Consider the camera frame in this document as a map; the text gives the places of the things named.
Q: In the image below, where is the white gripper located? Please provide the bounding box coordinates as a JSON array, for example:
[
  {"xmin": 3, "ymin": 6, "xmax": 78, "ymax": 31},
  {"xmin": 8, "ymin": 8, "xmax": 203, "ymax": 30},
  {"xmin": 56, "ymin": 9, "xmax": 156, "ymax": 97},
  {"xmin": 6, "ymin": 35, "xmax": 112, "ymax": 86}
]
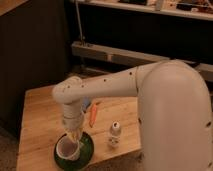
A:
[{"xmin": 62, "ymin": 102, "xmax": 84, "ymax": 143}]

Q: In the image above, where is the white ceramic cup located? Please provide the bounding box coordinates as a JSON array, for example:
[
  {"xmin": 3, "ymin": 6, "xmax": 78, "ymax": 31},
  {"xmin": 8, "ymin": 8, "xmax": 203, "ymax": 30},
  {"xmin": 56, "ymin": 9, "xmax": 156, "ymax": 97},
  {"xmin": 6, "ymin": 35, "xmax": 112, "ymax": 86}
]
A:
[{"xmin": 56, "ymin": 135, "xmax": 80, "ymax": 161}]

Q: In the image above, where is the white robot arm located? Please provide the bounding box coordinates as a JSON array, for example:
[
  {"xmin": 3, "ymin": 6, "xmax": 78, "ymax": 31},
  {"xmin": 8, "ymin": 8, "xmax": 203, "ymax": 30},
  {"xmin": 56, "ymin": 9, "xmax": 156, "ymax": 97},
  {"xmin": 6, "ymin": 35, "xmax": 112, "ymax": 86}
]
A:
[{"xmin": 52, "ymin": 60, "xmax": 213, "ymax": 171}]

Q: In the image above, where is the green ceramic bowl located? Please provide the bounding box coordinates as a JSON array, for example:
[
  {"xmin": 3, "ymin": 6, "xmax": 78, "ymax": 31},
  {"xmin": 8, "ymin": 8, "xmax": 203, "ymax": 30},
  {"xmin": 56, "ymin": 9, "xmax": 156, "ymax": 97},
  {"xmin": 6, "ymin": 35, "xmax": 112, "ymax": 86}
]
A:
[{"xmin": 54, "ymin": 132, "xmax": 94, "ymax": 171}]

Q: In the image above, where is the orange carrot toy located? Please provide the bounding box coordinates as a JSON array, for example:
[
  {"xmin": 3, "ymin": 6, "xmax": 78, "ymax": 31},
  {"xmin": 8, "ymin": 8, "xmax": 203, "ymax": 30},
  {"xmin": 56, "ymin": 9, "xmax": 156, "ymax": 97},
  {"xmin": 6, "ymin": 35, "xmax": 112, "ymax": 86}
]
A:
[{"xmin": 89, "ymin": 103, "xmax": 99, "ymax": 128}]

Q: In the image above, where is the blue small object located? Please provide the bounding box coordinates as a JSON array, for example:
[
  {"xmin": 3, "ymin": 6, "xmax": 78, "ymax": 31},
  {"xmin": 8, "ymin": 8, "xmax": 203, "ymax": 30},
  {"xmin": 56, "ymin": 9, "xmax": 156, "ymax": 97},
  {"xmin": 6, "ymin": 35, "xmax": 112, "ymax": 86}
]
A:
[{"xmin": 82, "ymin": 98, "xmax": 91, "ymax": 111}]

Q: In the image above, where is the small white bottle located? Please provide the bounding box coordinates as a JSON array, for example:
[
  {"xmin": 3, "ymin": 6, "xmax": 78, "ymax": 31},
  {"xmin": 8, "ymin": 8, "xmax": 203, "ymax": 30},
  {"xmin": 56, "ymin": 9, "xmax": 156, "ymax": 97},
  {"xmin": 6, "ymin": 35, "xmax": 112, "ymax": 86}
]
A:
[{"xmin": 108, "ymin": 121, "xmax": 121, "ymax": 148}]

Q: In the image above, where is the vertical metal pole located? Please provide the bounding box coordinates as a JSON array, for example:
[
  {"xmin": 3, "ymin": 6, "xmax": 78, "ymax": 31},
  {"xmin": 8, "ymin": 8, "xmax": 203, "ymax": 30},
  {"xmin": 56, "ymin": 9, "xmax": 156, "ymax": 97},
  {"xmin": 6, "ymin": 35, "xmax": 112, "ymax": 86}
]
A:
[{"xmin": 75, "ymin": 0, "xmax": 85, "ymax": 45}]

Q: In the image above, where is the cluttered white shelf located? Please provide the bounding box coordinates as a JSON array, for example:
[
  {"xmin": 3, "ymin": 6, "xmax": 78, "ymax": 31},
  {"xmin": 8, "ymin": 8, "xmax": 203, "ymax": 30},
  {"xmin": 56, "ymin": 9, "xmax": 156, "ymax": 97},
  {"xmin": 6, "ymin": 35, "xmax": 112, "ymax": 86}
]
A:
[{"xmin": 71, "ymin": 0, "xmax": 213, "ymax": 21}]

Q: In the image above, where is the grey metal rail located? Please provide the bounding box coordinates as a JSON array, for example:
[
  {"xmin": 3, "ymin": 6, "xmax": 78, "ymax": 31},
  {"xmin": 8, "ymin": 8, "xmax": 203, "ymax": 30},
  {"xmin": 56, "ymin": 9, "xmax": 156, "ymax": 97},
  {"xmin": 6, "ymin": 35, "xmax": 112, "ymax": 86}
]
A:
[{"xmin": 70, "ymin": 40, "xmax": 213, "ymax": 83}]

